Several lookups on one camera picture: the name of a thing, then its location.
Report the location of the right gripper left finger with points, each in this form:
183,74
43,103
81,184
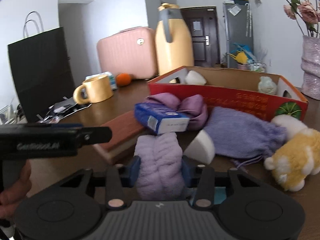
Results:
132,171

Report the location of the dark brown door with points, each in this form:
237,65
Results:
203,27

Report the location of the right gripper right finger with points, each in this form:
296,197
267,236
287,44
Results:
189,174

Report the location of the purple textured vase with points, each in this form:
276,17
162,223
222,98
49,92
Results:
310,67

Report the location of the black paper bag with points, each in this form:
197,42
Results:
40,70

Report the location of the red cardboard box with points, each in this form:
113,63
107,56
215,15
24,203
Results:
233,88

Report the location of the dried pink roses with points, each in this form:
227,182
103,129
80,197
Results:
306,14

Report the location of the yellow watering can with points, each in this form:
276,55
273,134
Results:
240,57

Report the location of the purple satin bow scrunchie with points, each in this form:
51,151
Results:
193,107

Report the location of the yellow thermos jug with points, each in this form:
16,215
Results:
174,46

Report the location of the blue tissue pack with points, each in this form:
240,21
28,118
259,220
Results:
160,119

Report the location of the person left hand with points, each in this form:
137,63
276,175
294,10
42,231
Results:
11,197

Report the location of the lilac fluffy headband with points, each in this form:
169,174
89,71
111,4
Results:
160,176

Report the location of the orange fruit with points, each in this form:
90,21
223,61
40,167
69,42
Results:
123,79

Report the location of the white round sponge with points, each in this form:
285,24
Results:
201,148

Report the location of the wire storage rack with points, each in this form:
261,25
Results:
256,66

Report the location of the grey refrigerator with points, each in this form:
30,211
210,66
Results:
238,28

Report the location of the purple knit pouch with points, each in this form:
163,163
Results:
239,135

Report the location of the black packaging papers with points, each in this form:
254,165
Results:
61,110

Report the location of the green soft ball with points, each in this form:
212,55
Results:
267,86

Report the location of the yellow ceramic mug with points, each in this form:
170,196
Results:
94,90

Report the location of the pink small suitcase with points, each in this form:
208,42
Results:
131,51

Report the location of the red layered sponge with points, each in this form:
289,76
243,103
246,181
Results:
125,132

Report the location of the yellow white plush toy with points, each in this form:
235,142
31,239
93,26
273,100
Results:
298,157

